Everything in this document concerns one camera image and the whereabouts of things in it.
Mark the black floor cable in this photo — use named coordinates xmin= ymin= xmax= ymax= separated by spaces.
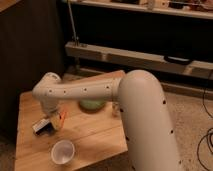
xmin=196 ymin=69 xmax=213 ymax=171

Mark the metal pole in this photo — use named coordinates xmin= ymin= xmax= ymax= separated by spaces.
xmin=67 ymin=0 xmax=79 ymax=46

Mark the green ceramic bowl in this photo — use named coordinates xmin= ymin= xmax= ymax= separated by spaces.
xmin=79 ymin=100 xmax=106 ymax=112

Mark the small white shaker bottle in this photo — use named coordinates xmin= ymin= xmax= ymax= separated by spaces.
xmin=112 ymin=102 xmax=120 ymax=117

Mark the black handle on beam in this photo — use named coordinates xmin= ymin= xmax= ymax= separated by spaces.
xmin=164 ymin=56 xmax=193 ymax=65

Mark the upper wooden shelf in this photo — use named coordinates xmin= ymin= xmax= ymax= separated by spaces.
xmin=61 ymin=0 xmax=213 ymax=20

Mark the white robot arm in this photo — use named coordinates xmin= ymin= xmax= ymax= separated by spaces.
xmin=33 ymin=70 xmax=184 ymax=171

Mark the black and white box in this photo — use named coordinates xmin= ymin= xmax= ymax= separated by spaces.
xmin=32 ymin=118 xmax=53 ymax=135

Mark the wooden shelf beam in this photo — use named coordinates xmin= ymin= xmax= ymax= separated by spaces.
xmin=65 ymin=42 xmax=213 ymax=78

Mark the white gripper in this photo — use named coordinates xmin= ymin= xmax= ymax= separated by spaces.
xmin=40 ymin=99 xmax=62 ymax=130

